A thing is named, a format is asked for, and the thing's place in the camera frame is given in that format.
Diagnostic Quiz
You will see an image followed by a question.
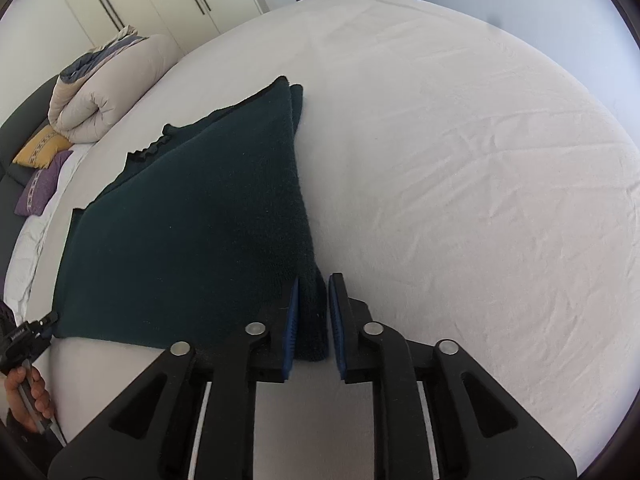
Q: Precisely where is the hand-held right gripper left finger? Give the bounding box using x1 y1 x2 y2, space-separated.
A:
47 275 301 480

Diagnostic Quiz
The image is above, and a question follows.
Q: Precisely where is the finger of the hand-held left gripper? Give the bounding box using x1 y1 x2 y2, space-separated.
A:
31 311 60 334

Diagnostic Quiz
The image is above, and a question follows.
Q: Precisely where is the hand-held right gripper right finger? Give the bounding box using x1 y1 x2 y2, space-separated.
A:
327 272 576 480

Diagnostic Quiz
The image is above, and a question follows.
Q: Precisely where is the dark green sweater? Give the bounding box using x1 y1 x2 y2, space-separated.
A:
51 76 331 363

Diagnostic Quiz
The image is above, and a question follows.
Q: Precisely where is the person's left hand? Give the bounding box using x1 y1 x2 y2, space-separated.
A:
4 365 53 434

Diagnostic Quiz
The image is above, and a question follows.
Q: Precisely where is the white pillow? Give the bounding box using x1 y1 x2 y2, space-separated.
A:
4 142 96 311

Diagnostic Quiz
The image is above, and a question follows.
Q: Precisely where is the purple patterned pillow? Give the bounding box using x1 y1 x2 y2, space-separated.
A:
14 150 74 217

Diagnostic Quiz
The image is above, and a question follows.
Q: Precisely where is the yellow patterned pillow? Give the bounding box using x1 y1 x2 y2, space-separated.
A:
12 126 74 168

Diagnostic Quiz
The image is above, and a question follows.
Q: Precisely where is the bed with white sheet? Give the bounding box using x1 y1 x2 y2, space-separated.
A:
10 0 640 480

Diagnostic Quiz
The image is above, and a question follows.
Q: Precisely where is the folded beige duvet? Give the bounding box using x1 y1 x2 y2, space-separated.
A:
48 25 183 145

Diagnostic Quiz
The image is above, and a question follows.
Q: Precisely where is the white wardrobe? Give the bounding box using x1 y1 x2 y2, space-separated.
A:
0 0 301 56

